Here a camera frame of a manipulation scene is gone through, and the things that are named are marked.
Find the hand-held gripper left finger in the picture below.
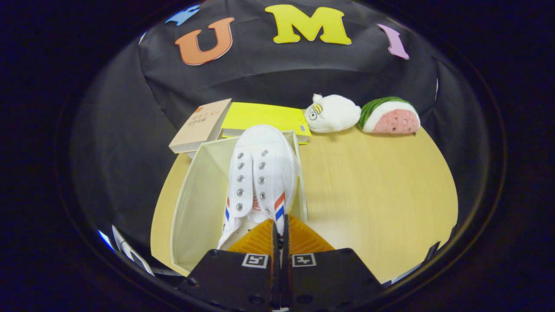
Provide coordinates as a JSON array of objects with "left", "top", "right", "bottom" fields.
[{"left": 180, "top": 218, "right": 278, "bottom": 312}]

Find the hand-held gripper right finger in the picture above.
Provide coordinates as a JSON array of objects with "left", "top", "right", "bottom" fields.
[{"left": 282, "top": 214, "right": 386, "bottom": 312}]

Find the foldable fabric storage box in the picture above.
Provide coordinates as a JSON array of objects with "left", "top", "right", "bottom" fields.
[{"left": 170, "top": 130, "right": 309, "bottom": 277}]

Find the white striped canvas shoe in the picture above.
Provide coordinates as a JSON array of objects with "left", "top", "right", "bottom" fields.
[{"left": 217, "top": 125, "right": 300, "bottom": 251}]

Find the white dark flat object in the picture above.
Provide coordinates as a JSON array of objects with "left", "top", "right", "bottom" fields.
[{"left": 112, "top": 224, "right": 155, "bottom": 277}]

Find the yellow book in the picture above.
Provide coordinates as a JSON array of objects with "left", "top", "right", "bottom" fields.
[{"left": 221, "top": 102, "right": 313, "bottom": 145}]

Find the beige paperback book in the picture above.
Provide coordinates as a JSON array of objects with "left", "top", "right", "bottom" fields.
[{"left": 169, "top": 98, "right": 232, "bottom": 154}]

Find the white plush toy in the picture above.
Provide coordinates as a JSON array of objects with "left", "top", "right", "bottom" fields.
[{"left": 304, "top": 93, "right": 362, "bottom": 133}]

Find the white blue object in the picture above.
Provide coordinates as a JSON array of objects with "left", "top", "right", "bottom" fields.
[{"left": 98, "top": 229, "right": 117, "bottom": 253}]

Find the watermelon slice plush toy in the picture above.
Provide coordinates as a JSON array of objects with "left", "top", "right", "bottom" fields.
[{"left": 358, "top": 96, "right": 421, "bottom": 134}]

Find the black backdrop cloth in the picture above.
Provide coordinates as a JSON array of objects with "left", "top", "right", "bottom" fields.
[{"left": 69, "top": 0, "right": 460, "bottom": 260}]

